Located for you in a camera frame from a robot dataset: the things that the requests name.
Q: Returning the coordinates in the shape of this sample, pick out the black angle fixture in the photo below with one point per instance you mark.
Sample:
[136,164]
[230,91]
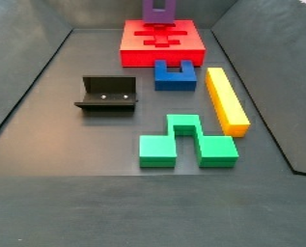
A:
[109,93]

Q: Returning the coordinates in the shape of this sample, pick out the yellow long block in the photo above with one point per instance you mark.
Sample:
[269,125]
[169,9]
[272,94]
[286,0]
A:
[229,110]

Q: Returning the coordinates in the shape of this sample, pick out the purple U-shaped block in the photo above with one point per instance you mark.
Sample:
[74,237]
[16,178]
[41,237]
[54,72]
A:
[153,15]

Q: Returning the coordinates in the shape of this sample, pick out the green stepped block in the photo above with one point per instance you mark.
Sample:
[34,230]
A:
[216,151]

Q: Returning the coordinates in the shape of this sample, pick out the red puzzle board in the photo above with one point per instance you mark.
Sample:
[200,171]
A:
[150,42]

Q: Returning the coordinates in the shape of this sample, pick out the blue U-shaped block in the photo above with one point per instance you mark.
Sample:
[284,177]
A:
[176,81]

